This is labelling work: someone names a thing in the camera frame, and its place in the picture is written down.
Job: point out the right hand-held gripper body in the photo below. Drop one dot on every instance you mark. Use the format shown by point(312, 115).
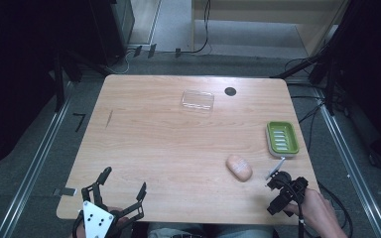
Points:
point(286, 188)

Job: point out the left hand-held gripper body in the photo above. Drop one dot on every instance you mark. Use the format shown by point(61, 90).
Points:
point(96, 219)

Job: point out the green soap dish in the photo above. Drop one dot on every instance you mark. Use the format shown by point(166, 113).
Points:
point(282, 139)

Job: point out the person's left hand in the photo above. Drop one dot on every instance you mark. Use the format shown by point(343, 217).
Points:
point(118, 213)

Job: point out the person's right hand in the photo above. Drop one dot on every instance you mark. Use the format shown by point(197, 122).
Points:
point(312, 210)

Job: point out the grey tape piece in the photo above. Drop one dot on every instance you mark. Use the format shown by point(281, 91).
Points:
point(65, 191)

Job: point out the black tape corner mark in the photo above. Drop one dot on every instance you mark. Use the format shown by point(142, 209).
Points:
point(79, 121)

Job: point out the person's grey pants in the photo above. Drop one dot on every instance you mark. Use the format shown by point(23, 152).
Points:
point(208, 231)

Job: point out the black round table grommet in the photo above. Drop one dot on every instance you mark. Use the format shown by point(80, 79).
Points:
point(230, 91)

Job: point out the black stand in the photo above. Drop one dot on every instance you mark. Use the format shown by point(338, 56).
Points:
point(59, 79)
point(327, 72)

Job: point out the clear plastic lid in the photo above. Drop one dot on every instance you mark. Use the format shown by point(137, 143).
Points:
point(197, 100)

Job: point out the black cabinet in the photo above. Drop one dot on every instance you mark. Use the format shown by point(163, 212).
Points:
point(112, 29)

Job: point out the light wooden shelf unit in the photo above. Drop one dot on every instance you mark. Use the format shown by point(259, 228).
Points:
point(264, 13)

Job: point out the metal floor rail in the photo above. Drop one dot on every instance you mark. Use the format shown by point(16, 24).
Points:
point(34, 165)
point(347, 165)

